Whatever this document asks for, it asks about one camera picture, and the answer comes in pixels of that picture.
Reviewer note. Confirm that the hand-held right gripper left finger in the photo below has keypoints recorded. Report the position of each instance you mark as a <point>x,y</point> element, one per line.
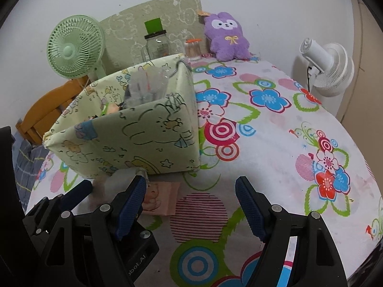
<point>131,206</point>

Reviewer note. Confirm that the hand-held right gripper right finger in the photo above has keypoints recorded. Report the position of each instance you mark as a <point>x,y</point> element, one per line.
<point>250,209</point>

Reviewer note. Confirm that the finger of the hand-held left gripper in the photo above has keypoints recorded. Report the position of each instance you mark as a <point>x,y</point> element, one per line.
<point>79,189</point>

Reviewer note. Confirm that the pink bear towel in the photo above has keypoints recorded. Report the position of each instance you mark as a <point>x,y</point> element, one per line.
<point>161,198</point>

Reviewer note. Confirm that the yellow printed storage box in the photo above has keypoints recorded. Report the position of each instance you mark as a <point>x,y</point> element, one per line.
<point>143,137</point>

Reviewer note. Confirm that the clear plastic bag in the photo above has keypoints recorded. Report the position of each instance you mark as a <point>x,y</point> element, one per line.
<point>143,86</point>

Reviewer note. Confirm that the grey plaid pillow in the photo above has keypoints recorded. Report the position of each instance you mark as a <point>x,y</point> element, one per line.
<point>27,161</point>

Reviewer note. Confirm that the floral tablecloth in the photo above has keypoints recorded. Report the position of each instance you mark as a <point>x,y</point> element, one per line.
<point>269,143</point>

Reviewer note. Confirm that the wooden chair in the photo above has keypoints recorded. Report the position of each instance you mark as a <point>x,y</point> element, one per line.
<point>45,107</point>

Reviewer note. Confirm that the green desk fan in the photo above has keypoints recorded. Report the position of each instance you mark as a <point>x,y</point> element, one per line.
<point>74,47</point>

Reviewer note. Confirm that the glass jar with green lid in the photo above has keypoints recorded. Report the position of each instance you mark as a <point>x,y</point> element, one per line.
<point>157,46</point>

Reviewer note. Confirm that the beige wardrobe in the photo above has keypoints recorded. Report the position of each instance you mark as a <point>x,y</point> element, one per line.
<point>368,95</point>

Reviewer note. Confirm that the white fan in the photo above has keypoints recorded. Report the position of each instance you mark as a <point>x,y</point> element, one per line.
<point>335,68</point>

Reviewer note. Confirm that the cotton swab jar orange lid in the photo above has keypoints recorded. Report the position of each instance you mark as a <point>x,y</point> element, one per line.
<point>193,50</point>

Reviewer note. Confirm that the purple plush rabbit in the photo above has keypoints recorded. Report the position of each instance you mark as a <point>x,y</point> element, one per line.
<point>227,41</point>

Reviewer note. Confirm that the green patterned board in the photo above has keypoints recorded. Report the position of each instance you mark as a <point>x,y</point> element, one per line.
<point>125,27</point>

